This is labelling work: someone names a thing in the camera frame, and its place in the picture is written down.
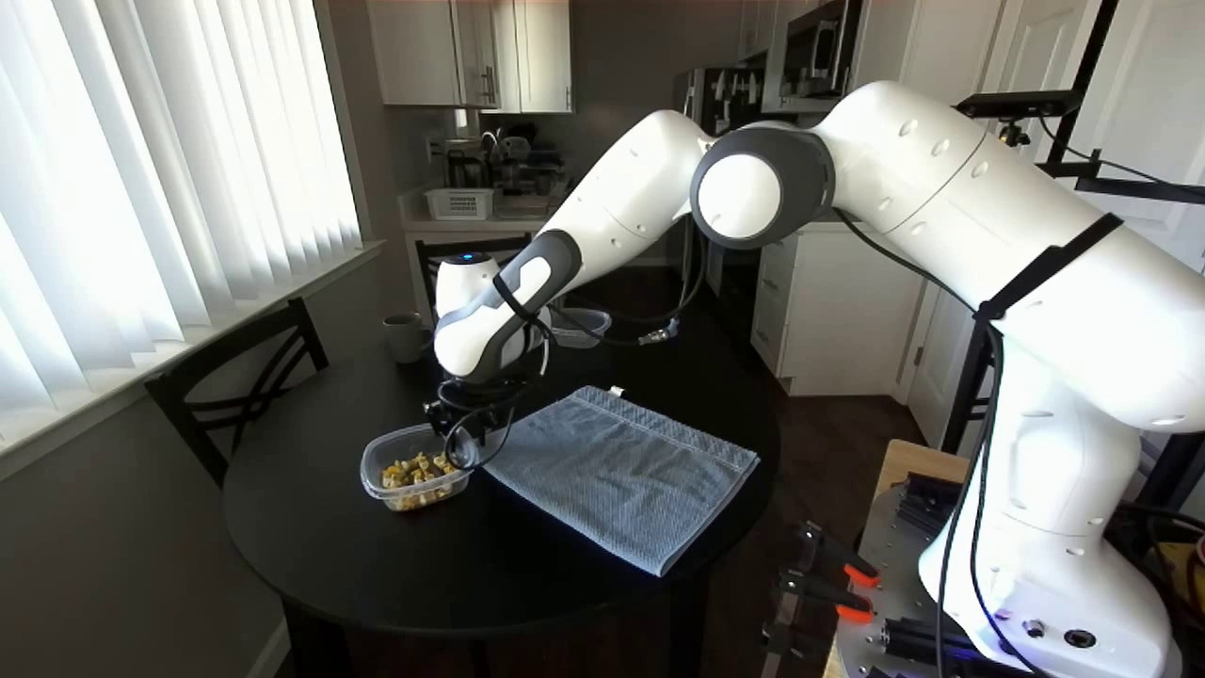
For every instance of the white upper wall cabinets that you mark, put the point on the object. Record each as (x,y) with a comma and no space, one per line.
(473,51)

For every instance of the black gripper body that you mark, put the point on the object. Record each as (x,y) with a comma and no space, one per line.
(473,399)

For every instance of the grey mug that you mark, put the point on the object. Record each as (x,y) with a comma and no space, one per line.
(405,339)

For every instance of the small white counter unit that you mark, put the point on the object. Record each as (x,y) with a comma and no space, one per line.
(436,232)

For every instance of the robot mounting platform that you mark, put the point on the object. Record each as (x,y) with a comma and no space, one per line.
(898,476)

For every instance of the white kitchen base cabinet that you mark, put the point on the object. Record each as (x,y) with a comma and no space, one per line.
(840,315)

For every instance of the black metal stand frame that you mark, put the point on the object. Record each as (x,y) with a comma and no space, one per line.
(1078,125)

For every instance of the round black dining table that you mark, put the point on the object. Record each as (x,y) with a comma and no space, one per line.
(380,551)

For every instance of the white plastic bin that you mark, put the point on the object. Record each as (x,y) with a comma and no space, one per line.
(458,203)

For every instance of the yellow food pieces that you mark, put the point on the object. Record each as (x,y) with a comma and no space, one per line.
(420,473)

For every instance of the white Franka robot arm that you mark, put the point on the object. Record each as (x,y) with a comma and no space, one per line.
(945,188)

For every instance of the clear plastic bowl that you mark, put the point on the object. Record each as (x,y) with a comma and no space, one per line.
(409,483)

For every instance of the blue towel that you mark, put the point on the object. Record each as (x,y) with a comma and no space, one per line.
(627,476)

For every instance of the white vertical window blinds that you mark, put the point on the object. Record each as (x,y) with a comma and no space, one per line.
(154,162)

